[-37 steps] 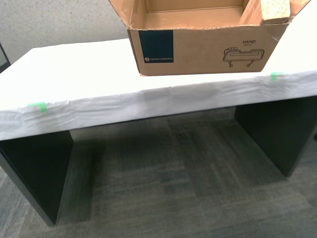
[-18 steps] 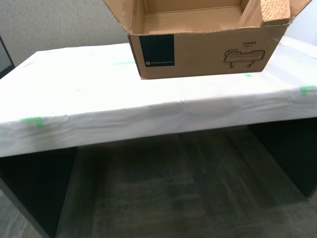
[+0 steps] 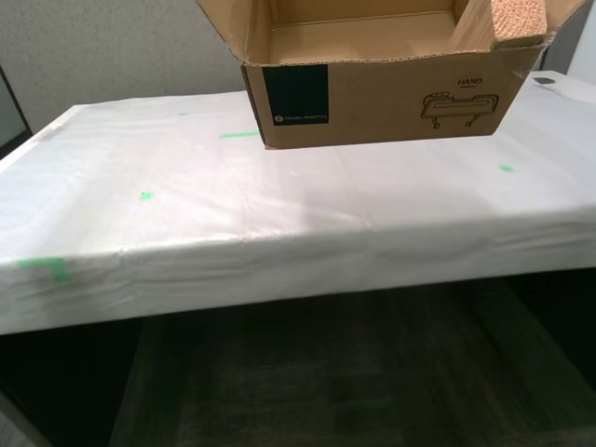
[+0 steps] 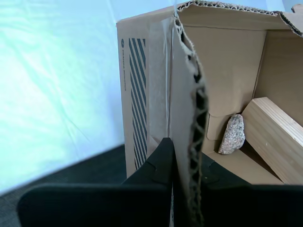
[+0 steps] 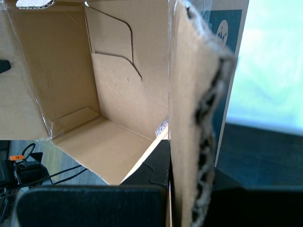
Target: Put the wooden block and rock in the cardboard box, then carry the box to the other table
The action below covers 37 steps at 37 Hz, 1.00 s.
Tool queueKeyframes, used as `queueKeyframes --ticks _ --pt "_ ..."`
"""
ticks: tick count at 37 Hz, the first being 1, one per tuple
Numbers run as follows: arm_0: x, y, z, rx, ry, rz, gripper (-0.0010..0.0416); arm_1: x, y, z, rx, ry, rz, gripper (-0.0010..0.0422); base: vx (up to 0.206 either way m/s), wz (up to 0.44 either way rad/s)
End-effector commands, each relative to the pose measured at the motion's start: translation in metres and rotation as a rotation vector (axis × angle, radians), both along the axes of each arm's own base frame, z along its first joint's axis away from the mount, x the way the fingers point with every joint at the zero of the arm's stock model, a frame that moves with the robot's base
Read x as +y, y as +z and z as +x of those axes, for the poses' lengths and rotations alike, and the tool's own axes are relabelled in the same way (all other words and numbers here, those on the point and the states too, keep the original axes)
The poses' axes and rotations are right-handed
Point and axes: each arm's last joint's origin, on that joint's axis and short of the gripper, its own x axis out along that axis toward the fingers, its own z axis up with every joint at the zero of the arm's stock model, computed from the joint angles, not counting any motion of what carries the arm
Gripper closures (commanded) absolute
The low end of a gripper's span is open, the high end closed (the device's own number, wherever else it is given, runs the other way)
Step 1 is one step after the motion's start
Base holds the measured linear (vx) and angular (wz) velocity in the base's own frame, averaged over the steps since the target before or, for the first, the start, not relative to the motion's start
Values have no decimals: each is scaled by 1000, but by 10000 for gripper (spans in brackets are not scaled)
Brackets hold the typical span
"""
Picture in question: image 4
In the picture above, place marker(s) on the brown cardboard box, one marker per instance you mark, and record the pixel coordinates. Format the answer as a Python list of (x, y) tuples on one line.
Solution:
[(161, 82)]

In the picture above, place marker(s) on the speckled beige rock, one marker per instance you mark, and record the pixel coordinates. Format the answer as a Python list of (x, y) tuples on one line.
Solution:
[(233, 136)]

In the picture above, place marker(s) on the translucent white plastic sheet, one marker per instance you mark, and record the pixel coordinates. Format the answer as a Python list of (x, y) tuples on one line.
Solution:
[(47, 82)]

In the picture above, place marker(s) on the light wooden block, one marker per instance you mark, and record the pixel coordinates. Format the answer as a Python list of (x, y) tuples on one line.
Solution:
[(274, 132)]

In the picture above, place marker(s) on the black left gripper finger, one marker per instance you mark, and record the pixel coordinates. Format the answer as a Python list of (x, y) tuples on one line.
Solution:
[(94, 205), (255, 205)]

